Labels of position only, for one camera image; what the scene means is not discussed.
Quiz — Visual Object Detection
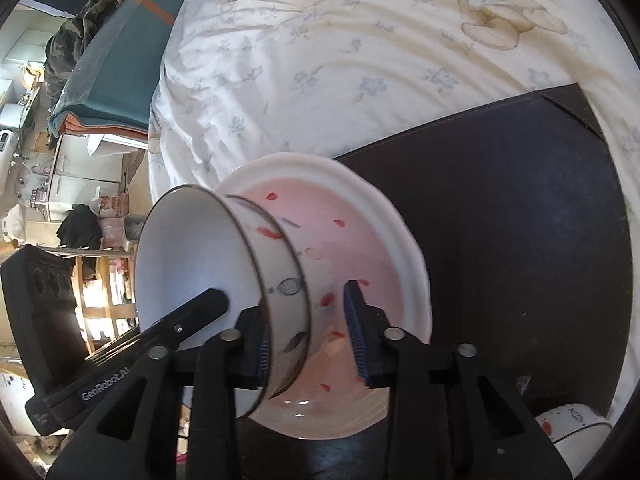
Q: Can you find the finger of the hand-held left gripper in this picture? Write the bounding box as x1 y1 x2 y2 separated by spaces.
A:
85 288 230 367

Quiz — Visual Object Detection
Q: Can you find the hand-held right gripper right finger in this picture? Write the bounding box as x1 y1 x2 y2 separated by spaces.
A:
342 280 573 480

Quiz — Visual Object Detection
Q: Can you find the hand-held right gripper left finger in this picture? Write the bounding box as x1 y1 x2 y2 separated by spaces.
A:
47 305 273 480

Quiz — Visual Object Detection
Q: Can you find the large white bowl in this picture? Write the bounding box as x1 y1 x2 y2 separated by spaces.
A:
134 186 313 418

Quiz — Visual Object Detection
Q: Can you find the pink strawberry plate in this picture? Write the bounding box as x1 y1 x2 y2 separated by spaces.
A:
215 154 432 442

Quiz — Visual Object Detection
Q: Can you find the small white bowl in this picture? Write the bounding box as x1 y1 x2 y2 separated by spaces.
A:
534 402 614 457

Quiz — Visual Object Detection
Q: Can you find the wooden shelf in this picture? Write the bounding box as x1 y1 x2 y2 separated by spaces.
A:
47 247 141 356

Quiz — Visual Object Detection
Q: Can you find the black clothing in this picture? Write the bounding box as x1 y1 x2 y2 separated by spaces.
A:
56 203 103 251

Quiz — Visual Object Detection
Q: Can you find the pink package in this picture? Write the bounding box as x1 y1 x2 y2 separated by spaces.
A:
97 195 132 233

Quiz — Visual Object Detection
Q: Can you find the white bedside cabinet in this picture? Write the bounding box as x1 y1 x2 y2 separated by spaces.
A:
47 132 149 222

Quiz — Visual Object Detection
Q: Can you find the black mat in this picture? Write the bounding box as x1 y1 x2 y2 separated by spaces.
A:
240 82 633 480

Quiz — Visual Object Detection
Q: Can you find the teal folded blanket stack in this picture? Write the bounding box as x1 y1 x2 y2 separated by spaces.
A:
48 0 193 136

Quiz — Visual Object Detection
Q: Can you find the bed with printed sheet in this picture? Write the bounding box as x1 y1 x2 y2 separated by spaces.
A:
147 0 640 411

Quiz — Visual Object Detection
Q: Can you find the camouflage clothing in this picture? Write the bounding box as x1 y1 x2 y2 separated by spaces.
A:
44 0 118 91

